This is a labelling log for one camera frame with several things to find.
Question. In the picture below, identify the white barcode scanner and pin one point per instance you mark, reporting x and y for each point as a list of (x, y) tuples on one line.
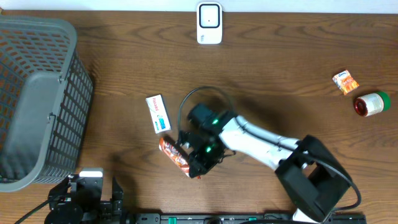
[(209, 23)]

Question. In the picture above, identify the red chocolate bar wrapper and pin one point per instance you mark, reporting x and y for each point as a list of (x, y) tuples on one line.
[(175, 153)]

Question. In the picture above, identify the white jar green lid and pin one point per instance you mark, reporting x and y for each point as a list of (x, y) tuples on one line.
[(373, 103)]

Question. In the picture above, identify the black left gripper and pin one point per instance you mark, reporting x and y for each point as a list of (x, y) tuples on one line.
[(111, 207)]

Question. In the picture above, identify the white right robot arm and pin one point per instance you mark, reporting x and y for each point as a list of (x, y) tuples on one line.
[(312, 177)]

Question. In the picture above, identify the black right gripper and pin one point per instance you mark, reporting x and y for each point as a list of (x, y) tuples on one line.
[(195, 160)]

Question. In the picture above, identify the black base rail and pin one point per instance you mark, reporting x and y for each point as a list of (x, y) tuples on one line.
[(156, 218)]

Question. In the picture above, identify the orange small carton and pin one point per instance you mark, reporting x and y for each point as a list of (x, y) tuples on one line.
[(345, 82)]

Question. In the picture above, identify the white blue medicine box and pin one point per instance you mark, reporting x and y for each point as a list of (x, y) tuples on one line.
[(158, 113)]

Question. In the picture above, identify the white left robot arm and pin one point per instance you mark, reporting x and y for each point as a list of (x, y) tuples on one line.
[(87, 220)]

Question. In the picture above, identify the dark grey plastic basket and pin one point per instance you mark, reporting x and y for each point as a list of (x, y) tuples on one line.
[(46, 95)]

